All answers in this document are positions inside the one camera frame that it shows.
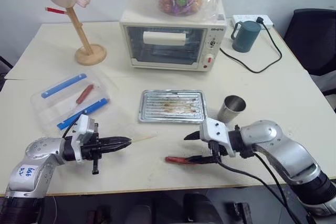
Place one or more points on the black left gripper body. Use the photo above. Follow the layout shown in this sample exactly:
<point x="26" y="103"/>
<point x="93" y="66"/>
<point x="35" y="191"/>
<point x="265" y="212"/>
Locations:
<point x="90" y="149"/>

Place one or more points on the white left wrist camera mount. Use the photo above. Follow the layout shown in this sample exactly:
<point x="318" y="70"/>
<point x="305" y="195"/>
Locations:
<point x="83" y="125"/>

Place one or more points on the white toaster oven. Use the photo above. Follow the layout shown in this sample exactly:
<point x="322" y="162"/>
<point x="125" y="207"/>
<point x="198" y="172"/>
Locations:
<point x="173" y="43"/>

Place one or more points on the wooden cup stand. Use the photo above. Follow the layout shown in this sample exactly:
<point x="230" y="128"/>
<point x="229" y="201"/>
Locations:
<point x="88" y="51"/>

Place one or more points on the blue container latch bar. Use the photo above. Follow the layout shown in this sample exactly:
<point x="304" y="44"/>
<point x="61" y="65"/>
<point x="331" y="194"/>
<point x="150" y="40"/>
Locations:
<point x="84" y="113"/>
<point x="64" y="85"/>

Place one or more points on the black office chair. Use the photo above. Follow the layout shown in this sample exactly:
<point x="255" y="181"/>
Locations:
<point x="312" y="40"/>

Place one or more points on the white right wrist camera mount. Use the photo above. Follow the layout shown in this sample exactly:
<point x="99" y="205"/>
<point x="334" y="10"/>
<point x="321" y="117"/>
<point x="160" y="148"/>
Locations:
<point x="216" y="132"/>

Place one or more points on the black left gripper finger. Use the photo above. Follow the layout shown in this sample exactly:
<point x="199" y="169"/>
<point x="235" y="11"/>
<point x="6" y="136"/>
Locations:
<point x="114" y="148"/>
<point x="115" y="140"/>

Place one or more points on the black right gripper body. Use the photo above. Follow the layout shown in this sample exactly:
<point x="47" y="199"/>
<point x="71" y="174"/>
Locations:
<point x="219" y="151"/>

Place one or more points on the white power strip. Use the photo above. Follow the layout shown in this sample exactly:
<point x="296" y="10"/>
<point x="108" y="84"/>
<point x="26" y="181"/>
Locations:
<point x="249" y="19"/>

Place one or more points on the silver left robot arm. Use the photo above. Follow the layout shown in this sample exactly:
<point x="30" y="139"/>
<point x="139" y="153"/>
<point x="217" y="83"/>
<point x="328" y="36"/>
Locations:
<point x="39" y="161"/>

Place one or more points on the ribbed metal baking tray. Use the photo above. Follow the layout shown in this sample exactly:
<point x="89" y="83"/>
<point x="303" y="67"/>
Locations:
<point x="172" y="106"/>

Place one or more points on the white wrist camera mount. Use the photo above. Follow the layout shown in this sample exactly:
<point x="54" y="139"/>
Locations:
<point x="83" y="125"/>
<point x="216" y="132"/>

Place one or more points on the clear plastic food container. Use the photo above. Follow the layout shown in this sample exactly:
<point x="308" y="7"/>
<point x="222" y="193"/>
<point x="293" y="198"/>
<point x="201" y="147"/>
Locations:
<point x="71" y="98"/>

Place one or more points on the teal plastic mug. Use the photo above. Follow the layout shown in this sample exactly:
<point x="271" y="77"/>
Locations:
<point x="245" y="36"/>

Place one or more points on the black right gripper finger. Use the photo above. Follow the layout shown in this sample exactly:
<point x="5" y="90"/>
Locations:
<point x="203" y="159"/>
<point x="193" y="136"/>

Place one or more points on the stainless steel cup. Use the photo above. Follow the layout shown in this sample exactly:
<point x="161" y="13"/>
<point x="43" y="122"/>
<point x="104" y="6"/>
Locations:
<point x="231" y="110"/>

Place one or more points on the red sausage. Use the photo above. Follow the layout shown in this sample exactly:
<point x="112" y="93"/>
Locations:
<point x="85" y="93"/>
<point x="174" y="160"/>

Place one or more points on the thin wooden skewer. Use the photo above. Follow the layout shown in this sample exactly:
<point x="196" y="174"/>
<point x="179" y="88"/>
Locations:
<point x="143" y="139"/>

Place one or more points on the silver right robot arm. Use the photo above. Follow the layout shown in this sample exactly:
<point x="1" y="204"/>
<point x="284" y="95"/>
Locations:
<point x="278" y="148"/>

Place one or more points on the red stand peg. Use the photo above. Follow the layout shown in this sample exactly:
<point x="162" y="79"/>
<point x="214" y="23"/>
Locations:
<point x="55" y="10"/>

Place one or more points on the black power plug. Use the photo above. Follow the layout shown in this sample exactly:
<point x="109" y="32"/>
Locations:
<point x="260" y="20"/>

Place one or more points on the dark object beside table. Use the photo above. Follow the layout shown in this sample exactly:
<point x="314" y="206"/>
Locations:
<point x="4" y="69"/>

